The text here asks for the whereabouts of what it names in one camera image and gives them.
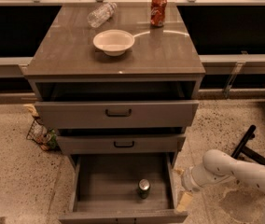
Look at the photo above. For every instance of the wire basket with items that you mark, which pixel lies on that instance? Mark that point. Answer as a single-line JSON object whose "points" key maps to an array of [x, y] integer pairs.
{"points": [[45, 138]]}

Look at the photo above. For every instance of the white bowl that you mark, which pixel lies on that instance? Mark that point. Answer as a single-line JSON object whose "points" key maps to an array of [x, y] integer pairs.
{"points": [[113, 42]]}

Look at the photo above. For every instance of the grey drawer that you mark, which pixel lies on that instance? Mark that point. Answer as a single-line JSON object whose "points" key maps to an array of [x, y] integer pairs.
{"points": [[108, 115], [105, 190], [112, 144]]}

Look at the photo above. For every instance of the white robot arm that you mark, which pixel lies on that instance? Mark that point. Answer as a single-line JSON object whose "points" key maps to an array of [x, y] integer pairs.
{"points": [[218, 167]]}

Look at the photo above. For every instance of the grey middle drawer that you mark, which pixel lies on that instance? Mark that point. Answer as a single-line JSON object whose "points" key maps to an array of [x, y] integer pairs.
{"points": [[112, 144]]}

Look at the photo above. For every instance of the red soda can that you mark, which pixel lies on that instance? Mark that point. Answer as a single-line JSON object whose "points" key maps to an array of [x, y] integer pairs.
{"points": [[158, 12]]}

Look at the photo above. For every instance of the grey bottom drawer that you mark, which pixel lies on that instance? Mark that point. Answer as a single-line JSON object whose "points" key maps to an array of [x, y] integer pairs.
{"points": [[105, 190]]}

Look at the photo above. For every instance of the clear plastic bottle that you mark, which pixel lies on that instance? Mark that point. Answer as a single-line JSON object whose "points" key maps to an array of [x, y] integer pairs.
{"points": [[101, 14]]}

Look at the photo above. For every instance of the black chair base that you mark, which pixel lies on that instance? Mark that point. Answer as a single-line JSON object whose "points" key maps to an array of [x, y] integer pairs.
{"points": [[247, 151]]}

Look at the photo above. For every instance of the grey top drawer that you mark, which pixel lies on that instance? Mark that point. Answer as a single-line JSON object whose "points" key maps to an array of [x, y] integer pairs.
{"points": [[108, 115]]}

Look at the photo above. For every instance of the grey drawer cabinet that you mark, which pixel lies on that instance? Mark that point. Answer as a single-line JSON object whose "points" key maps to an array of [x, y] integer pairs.
{"points": [[120, 98]]}

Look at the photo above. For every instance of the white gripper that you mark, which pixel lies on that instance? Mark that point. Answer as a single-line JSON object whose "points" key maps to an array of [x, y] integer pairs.
{"points": [[188, 179]]}

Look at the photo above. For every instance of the green soda can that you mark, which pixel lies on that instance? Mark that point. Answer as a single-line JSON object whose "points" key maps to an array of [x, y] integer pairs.
{"points": [[143, 188]]}

